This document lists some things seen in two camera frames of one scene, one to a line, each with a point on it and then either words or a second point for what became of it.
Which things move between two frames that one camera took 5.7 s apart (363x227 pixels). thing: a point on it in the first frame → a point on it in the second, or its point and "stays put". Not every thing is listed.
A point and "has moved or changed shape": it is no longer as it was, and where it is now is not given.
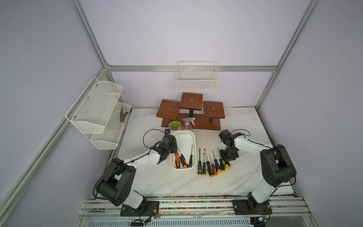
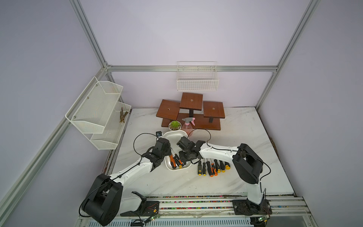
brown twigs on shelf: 122,115 stays put
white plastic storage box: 185,139 has moved or changed shape
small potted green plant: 174,126 stays put
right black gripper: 226,158 → 183,157
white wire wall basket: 197,75 stays put
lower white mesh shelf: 113,129 stays put
